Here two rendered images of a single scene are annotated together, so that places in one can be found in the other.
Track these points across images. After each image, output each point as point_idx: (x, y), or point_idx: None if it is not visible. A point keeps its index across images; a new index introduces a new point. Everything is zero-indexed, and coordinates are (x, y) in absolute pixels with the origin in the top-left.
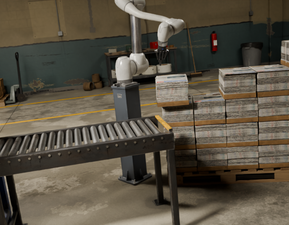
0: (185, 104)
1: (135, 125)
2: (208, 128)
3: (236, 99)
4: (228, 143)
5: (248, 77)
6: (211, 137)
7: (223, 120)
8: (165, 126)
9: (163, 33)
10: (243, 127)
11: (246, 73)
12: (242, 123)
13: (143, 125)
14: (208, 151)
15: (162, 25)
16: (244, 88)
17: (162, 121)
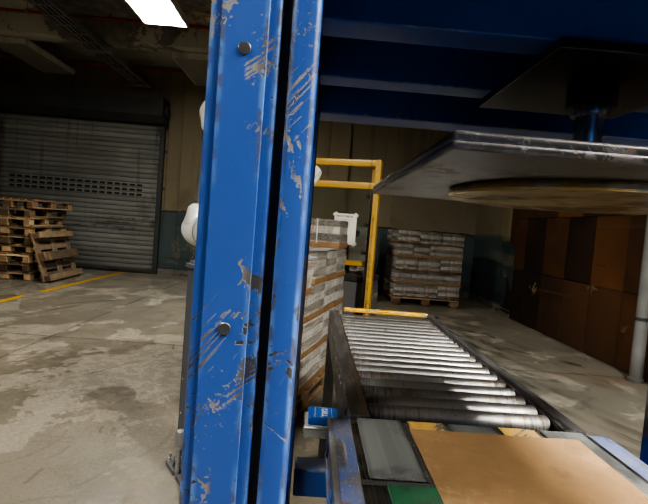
0: (309, 293)
1: (375, 321)
2: (303, 329)
3: (318, 285)
4: (310, 347)
5: (324, 256)
6: (303, 342)
7: (311, 315)
8: (408, 314)
9: (316, 180)
10: (318, 322)
11: (324, 251)
12: (318, 317)
13: (380, 319)
14: (300, 365)
15: (318, 167)
16: (322, 270)
17: (383, 310)
